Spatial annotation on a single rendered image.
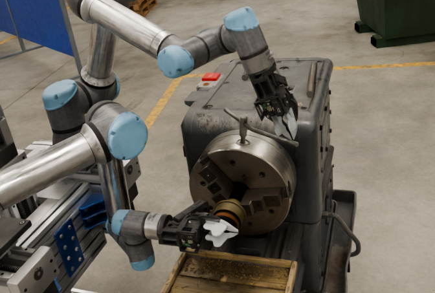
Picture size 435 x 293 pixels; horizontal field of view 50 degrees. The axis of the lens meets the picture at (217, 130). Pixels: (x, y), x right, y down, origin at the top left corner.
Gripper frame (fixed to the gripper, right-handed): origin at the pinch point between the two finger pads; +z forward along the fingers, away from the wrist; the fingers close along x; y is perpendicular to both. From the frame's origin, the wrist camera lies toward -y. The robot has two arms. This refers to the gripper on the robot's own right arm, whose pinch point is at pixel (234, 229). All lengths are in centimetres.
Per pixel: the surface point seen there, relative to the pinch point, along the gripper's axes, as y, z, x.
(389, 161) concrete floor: -218, 44, -108
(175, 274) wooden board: 2.1, -19.8, -17.8
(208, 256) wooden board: -7.8, -12.6, -18.5
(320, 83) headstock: -61, 16, 18
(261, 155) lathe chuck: -16.7, 4.6, 13.8
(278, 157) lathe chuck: -21.4, 8.5, 10.6
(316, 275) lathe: -32, 17, -45
